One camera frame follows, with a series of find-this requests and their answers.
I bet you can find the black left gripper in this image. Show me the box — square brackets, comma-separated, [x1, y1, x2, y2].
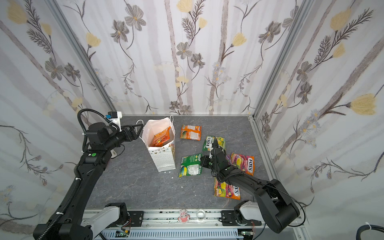
[102, 122, 144, 152]

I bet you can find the white cartoon paper bag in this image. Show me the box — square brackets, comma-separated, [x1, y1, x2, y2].
[140, 115, 176, 172]

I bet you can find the orange corn snack bag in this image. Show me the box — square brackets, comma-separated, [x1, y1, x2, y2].
[153, 127, 172, 147]

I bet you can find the yellow orange snack bag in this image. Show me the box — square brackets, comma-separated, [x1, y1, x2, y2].
[151, 138, 164, 147]

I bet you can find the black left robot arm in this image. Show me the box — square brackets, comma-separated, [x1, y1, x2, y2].
[33, 109, 144, 240]

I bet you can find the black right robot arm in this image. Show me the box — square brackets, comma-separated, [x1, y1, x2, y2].
[200, 137, 307, 234]

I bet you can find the green yellow Fox's candy bag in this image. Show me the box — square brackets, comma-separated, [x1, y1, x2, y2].
[203, 136, 226, 152]

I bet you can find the pink yellow Fox's candy bag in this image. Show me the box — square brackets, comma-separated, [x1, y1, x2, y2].
[214, 178, 241, 200]

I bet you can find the red orange Fox's candy bag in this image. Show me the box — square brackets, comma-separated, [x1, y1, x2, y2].
[229, 153, 255, 176]

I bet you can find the green Fox's tea packet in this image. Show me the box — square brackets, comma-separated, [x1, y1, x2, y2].
[179, 154, 202, 178]

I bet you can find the small orange snack packet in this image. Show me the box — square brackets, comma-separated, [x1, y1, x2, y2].
[181, 125, 202, 141]

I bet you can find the clear round suction cup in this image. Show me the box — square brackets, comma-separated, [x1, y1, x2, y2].
[196, 209, 206, 221]

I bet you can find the pink pig sticker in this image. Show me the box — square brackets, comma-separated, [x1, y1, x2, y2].
[178, 209, 190, 224]

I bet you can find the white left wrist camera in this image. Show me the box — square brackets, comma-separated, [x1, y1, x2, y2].
[107, 112, 123, 132]

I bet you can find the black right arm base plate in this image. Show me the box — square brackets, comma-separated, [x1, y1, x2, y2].
[219, 210, 262, 227]

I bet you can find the white slotted cable duct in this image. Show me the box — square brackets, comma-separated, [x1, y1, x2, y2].
[102, 229, 244, 240]

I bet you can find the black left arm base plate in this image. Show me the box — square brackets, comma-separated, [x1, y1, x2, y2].
[128, 211, 144, 227]

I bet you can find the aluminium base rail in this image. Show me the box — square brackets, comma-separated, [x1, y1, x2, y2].
[56, 207, 307, 240]

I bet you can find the black corrugated cable hose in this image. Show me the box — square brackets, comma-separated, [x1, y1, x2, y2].
[355, 222, 384, 240]

